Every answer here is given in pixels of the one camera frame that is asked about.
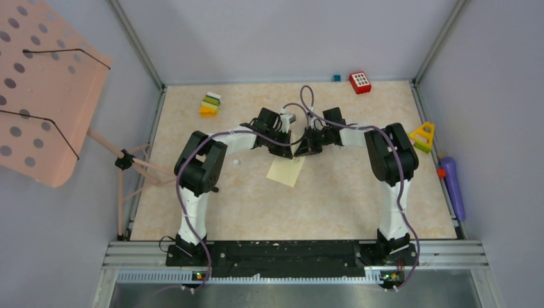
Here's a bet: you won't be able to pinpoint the purple cable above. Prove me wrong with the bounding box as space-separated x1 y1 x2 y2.
174 103 313 294
300 85 421 292

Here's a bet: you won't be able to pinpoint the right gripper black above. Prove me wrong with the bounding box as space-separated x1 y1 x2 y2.
295 126 333 157

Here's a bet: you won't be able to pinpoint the yellow green toy block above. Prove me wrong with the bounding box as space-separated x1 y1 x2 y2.
409 122 435 153

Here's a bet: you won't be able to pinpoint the stacked colourful toy blocks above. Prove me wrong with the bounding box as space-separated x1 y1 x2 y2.
199 92 221 117

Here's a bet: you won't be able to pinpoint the yellow envelope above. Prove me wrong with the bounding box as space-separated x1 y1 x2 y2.
266 157 305 187

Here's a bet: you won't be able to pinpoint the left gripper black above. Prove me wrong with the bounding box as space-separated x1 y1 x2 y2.
265 128 293 160

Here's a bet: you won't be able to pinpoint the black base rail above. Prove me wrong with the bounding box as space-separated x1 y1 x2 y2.
103 240 488 290

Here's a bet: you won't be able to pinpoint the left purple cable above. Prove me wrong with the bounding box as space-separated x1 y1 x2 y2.
174 103 313 294

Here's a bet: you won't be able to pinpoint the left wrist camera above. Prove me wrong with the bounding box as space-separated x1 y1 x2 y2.
279 108 296 133

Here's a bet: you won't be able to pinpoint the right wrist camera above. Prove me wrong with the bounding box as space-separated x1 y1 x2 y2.
307 112 323 130

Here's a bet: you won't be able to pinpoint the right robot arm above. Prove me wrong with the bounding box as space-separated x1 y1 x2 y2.
295 107 419 264

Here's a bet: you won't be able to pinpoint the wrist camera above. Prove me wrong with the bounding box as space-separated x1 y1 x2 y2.
307 112 323 130
279 108 296 133

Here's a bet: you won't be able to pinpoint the pink perforated music stand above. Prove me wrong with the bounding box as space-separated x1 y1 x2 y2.
0 0 220 239

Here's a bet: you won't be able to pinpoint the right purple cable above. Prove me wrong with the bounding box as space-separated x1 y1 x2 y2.
300 85 421 292

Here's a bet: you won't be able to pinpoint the red toy block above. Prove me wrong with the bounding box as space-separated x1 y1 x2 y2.
348 71 372 95

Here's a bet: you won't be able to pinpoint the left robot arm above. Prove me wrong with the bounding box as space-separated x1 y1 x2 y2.
174 108 296 265

